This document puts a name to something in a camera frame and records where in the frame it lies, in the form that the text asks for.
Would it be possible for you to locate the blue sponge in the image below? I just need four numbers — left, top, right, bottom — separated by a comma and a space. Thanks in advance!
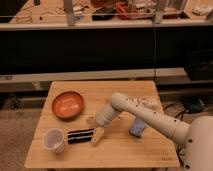
129, 118, 146, 137

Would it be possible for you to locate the white ceramic cup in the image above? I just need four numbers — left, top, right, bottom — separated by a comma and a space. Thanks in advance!
42, 128, 65, 154

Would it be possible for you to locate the black cable on floor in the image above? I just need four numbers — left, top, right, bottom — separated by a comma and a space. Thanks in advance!
162, 99, 213, 171

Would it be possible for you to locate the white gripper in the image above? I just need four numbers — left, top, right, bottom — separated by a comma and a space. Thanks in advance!
86, 103, 119, 145

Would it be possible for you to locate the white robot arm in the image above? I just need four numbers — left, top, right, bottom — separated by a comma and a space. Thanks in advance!
91, 92, 213, 171

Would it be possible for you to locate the black box on shelf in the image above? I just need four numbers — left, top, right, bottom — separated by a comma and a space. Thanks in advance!
183, 49, 213, 81

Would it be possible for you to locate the orange ceramic bowl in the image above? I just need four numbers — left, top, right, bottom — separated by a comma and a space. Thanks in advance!
52, 91, 84, 119

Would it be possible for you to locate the wooden table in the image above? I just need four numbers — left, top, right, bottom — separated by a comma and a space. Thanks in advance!
25, 81, 179, 169

